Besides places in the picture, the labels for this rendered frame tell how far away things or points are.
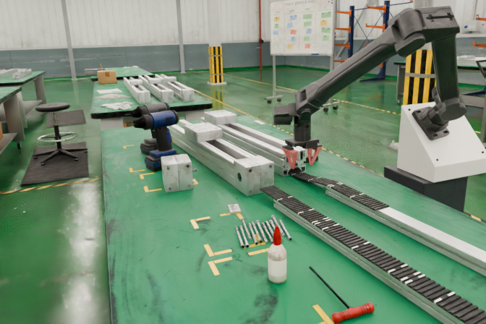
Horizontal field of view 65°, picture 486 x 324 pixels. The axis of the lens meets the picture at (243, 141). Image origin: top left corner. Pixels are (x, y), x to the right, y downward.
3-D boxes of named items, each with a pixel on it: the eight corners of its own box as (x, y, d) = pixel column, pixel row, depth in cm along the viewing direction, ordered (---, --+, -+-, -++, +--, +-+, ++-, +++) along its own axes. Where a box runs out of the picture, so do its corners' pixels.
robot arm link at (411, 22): (465, 19, 88) (452, -10, 93) (403, 39, 93) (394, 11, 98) (467, 116, 122) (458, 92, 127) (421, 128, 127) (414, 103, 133)
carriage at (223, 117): (237, 127, 189) (236, 114, 187) (216, 130, 184) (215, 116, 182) (223, 122, 202) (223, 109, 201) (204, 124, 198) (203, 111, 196)
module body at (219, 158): (260, 181, 132) (259, 158, 130) (234, 186, 128) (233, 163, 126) (184, 135, 201) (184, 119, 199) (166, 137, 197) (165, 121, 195)
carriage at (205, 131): (223, 145, 159) (222, 129, 157) (197, 148, 154) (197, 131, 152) (208, 137, 173) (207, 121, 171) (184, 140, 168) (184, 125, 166)
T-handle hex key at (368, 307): (376, 313, 68) (376, 304, 67) (335, 326, 65) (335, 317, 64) (327, 266, 82) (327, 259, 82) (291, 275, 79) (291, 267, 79)
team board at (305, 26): (263, 103, 771) (262, 1, 722) (280, 100, 802) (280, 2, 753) (324, 113, 660) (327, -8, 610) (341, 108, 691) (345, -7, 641)
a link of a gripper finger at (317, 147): (293, 165, 136) (293, 139, 134) (310, 161, 139) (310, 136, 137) (305, 170, 130) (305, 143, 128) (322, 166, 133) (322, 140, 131)
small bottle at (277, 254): (267, 283, 77) (267, 230, 74) (268, 273, 80) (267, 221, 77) (286, 284, 76) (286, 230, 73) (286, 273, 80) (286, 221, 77)
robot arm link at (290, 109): (312, 111, 119) (309, 89, 123) (275, 112, 119) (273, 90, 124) (307, 131, 129) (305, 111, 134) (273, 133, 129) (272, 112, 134)
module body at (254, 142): (305, 171, 141) (306, 149, 138) (282, 176, 136) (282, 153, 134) (218, 130, 210) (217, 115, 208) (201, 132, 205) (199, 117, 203)
